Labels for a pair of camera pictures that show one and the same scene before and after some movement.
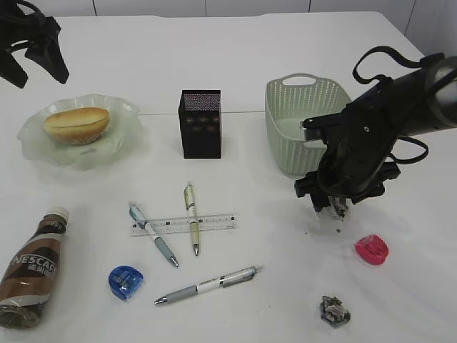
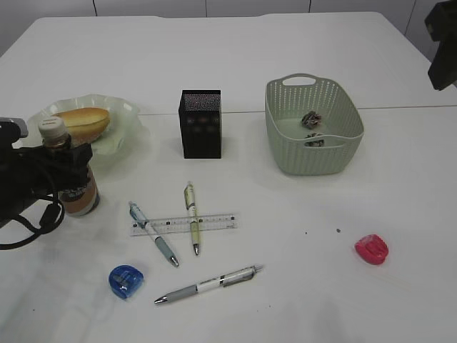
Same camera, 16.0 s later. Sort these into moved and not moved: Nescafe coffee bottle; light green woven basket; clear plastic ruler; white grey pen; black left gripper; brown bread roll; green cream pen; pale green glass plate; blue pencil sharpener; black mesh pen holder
Moved: black left gripper; Nescafe coffee bottle
Not moved: green cream pen; pale green glass plate; light green woven basket; black mesh pen holder; white grey pen; blue pencil sharpener; brown bread roll; clear plastic ruler
